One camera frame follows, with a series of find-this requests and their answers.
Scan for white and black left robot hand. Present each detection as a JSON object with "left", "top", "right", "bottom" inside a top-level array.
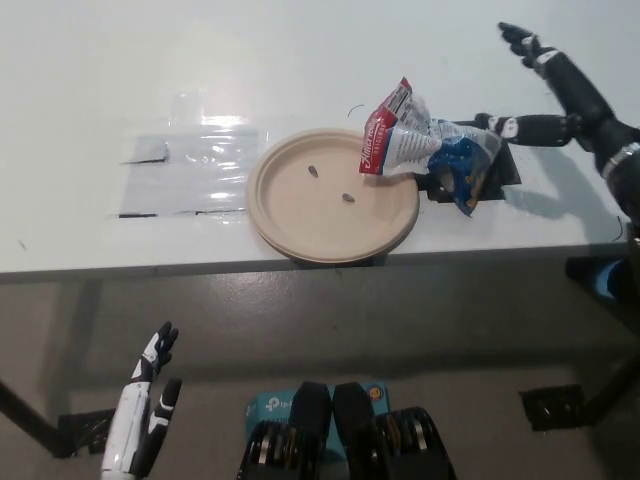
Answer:
[{"left": 99, "top": 320, "right": 184, "bottom": 480}]

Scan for beige paper plate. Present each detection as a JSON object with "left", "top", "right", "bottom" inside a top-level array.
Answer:
[{"left": 244, "top": 127, "right": 420, "bottom": 264}]

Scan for teal tp-link box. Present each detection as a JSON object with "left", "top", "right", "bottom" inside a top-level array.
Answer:
[{"left": 243, "top": 381, "right": 390, "bottom": 451}]

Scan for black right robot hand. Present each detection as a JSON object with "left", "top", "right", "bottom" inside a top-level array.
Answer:
[{"left": 473, "top": 21, "right": 640, "bottom": 171}]

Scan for black robot legs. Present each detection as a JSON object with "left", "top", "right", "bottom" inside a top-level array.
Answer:
[{"left": 234, "top": 381, "right": 456, "bottom": 480}]

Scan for sunflower seed bag red blue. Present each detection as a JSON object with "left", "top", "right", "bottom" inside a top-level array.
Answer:
[{"left": 357, "top": 76, "right": 504, "bottom": 219}]

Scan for clear plastic taped sheet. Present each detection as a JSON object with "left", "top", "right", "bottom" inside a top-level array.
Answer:
[{"left": 118, "top": 127, "right": 269, "bottom": 219}]

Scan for black bin with blue item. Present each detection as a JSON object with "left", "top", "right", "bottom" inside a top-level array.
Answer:
[{"left": 564, "top": 257, "right": 629, "bottom": 301}]

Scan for black table leg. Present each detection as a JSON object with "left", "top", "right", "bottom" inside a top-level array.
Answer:
[
  {"left": 582, "top": 344, "right": 640, "bottom": 426},
  {"left": 0, "top": 382, "right": 71, "bottom": 460}
]

